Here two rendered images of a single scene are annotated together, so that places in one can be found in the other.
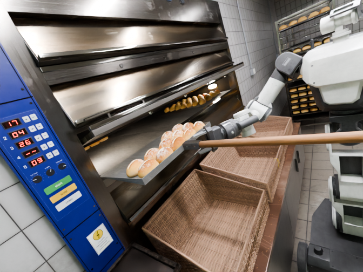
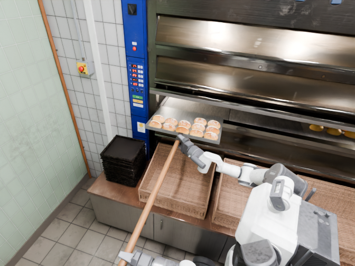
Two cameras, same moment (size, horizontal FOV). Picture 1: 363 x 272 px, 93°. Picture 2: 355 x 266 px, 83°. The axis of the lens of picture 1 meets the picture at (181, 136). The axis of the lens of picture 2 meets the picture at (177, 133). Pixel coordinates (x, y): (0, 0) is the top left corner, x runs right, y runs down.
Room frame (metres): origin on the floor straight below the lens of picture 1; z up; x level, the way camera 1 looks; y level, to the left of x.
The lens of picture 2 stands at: (0.18, -0.98, 2.05)
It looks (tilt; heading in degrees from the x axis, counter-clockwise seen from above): 36 degrees down; 60
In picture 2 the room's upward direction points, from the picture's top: 5 degrees clockwise
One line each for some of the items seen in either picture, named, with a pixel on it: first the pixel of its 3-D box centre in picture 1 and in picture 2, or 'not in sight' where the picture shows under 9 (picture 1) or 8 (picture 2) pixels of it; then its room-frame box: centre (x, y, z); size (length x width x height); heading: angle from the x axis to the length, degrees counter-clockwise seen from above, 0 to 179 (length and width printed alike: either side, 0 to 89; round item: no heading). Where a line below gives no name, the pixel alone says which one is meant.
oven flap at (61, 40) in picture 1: (172, 34); (299, 46); (1.41, -0.20, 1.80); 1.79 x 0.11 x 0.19; 137
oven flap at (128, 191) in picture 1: (204, 131); (259, 147); (1.41, -0.20, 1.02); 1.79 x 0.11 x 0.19; 137
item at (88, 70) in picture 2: not in sight; (84, 67); (0.28, 0.80, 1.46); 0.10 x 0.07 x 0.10; 137
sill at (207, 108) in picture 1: (196, 116); (264, 131); (1.42, -0.18, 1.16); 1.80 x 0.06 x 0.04; 137
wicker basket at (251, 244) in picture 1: (210, 218); (179, 177); (0.80, 0.01, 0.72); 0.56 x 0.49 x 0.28; 137
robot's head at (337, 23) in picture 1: (337, 24); (280, 194); (0.74, -0.77, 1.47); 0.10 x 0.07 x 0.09; 32
